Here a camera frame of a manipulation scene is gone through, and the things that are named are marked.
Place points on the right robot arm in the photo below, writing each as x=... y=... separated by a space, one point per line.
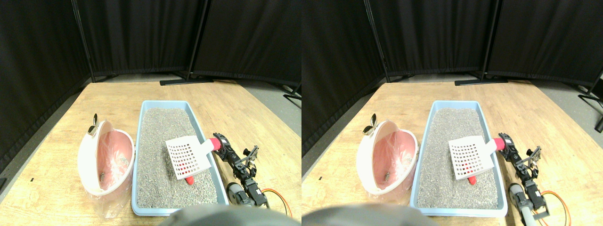
x=530 y=197
x=252 y=188

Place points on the red lump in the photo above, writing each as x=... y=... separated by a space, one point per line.
x=190 y=180
x=472 y=180

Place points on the black curtain stand foot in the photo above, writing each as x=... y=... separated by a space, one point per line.
x=594 y=101
x=480 y=82
x=186 y=82
x=294 y=92

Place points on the blue litter tray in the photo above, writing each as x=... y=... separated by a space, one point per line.
x=435 y=183
x=153 y=183

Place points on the black curtain stand pole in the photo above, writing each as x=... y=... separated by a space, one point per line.
x=198 y=40
x=84 y=42
x=377 y=42
x=492 y=40

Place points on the white bin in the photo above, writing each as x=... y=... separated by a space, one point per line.
x=366 y=165
x=87 y=165

